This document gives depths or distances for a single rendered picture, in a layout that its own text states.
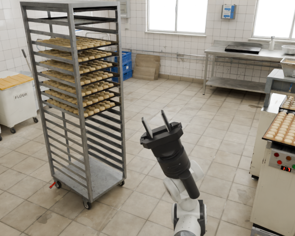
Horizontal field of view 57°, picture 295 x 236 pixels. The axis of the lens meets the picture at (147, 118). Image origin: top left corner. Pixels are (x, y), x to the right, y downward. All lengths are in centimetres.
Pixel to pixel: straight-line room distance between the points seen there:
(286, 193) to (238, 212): 62
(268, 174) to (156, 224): 105
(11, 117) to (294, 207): 361
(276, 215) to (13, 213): 233
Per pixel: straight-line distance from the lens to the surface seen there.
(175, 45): 635
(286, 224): 258
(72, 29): 203
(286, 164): 223
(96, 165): 310
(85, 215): 275
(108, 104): 251
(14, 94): 427
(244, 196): 304
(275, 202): 247
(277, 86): 286
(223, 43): 598
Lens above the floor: 189
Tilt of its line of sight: 25 degrees down
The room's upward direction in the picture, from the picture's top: straight up
